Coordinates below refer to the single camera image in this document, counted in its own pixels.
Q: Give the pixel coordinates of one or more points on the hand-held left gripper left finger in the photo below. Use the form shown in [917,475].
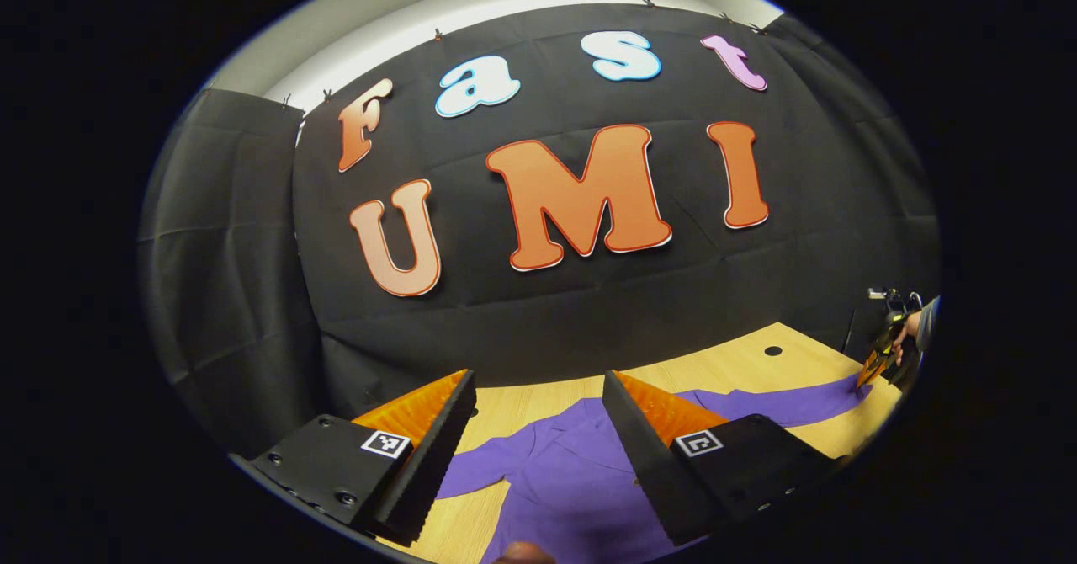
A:
[437,463]

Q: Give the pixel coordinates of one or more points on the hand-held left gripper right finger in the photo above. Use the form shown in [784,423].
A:
[644,454]

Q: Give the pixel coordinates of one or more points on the purple shirt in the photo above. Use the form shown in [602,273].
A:
[572,480]

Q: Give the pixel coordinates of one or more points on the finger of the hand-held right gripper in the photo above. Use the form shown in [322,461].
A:
[875,364]

